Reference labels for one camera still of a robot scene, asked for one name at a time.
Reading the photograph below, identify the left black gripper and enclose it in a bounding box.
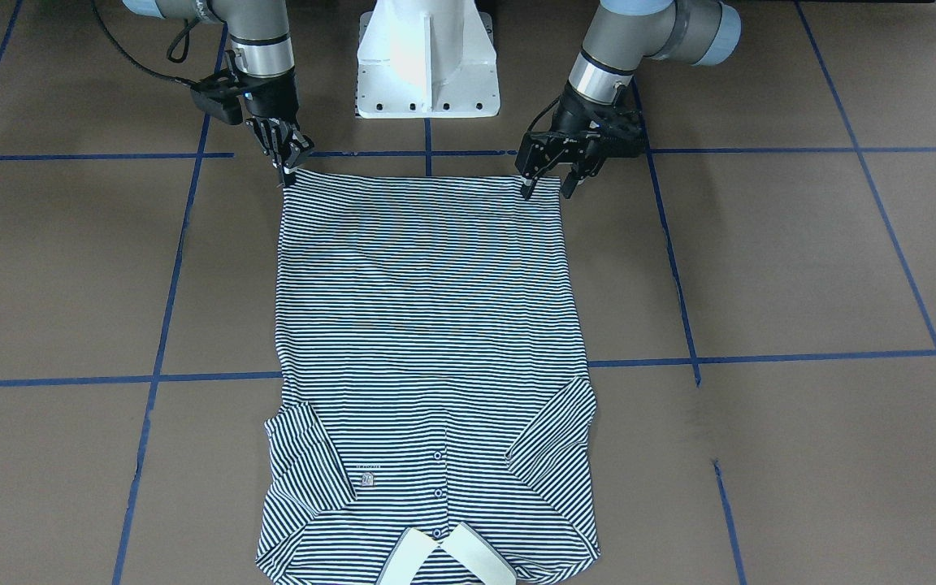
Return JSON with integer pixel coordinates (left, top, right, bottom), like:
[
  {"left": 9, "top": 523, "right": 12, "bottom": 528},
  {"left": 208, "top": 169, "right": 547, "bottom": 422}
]
[{"left": 515, "top": 82, "right": 648, "bottom": 200}]

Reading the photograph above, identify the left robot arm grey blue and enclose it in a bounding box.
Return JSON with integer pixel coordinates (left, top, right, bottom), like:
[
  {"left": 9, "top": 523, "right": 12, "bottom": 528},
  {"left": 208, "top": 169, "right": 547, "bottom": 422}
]
[{"left": 515, "top": 1, "right": 742, "bottom": 200}]

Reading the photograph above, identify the striped polo shirt white collar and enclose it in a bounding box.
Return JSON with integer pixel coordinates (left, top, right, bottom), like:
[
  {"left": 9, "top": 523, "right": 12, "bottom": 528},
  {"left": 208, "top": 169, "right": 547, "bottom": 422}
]
[{"left": 256, "top": 171, "right": 600, "bottom": 584}]

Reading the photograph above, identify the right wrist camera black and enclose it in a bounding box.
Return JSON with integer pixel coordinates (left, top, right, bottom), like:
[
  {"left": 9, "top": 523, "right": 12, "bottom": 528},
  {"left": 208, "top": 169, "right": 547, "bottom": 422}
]
[{"left": 189, "top": 69, "right": 245, "bottom": 126}]

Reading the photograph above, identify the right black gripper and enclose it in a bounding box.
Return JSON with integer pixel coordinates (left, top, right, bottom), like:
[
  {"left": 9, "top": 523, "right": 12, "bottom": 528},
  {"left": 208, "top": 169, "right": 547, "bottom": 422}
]
[{"left": 245, "top": 71, "right": 314, "bottom": 189}]

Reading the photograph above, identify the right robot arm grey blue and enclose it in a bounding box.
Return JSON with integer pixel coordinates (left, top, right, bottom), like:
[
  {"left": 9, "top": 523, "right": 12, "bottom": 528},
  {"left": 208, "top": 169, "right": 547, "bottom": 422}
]
[{"left": 124, "top": 1, "right": 314, "bottom": 188}]

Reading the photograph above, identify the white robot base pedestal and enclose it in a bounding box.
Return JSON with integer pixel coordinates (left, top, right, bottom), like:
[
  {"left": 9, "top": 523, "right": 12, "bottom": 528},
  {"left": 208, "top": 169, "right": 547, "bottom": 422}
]
[{"left": 354, "top": 1, "right": 501, "bottom": 119}]

